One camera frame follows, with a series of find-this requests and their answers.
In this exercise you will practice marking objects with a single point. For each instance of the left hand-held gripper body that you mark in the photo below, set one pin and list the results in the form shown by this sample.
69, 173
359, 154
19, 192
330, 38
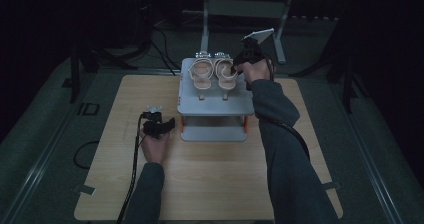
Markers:
152, 125

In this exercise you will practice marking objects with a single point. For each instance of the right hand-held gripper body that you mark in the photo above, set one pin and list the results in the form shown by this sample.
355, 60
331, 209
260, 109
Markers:
250, 52

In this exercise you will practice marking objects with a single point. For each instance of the white two-tier shoe rack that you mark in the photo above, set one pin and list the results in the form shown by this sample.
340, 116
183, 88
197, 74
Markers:
216, 107

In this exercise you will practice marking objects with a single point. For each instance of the person's right hand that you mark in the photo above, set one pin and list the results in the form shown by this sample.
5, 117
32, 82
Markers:
257, 71

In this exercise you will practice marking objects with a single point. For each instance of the person's left hand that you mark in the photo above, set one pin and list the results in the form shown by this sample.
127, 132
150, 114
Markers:
154, 150

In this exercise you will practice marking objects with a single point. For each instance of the white metal stand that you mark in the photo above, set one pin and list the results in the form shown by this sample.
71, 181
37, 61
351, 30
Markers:
243, 14

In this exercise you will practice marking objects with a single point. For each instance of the grey tape piece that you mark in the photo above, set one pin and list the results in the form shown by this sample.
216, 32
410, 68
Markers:
332, 185
86, 190

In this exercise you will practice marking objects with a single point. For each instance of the black tripod stand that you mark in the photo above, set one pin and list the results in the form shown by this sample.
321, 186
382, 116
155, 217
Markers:
76, 74

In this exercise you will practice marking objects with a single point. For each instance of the black metal stand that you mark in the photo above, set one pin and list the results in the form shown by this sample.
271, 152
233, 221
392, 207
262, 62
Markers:
347, 84

